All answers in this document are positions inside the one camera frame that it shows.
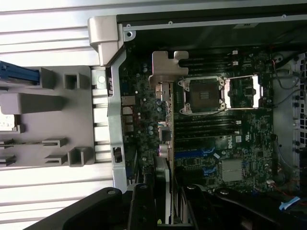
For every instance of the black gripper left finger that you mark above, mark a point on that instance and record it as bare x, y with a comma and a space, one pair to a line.
141, 206

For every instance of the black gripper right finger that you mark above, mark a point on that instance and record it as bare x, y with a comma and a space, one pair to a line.
199, 208

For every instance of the silver chipset heatsink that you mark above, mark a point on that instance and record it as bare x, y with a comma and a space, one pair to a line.
232, 170

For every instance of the blue expansion slot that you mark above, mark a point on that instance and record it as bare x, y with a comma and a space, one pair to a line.
192, 153

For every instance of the green motherboard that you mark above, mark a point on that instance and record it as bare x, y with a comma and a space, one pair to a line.
251, 134

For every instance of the open black PC case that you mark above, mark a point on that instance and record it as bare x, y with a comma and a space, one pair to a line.
117, 107

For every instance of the grey plastic parts rack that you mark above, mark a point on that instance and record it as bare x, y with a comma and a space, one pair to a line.
79, 115

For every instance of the CPU socket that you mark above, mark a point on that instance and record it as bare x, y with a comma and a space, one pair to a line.
204, 95

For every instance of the metal socket cover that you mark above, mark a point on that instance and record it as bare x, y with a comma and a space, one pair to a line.
259, 94

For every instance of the silver metal disk bay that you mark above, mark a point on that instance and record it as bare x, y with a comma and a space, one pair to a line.
302, 107

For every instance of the hard disk in blue caddy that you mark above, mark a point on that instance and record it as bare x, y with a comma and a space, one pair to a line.
19, 74

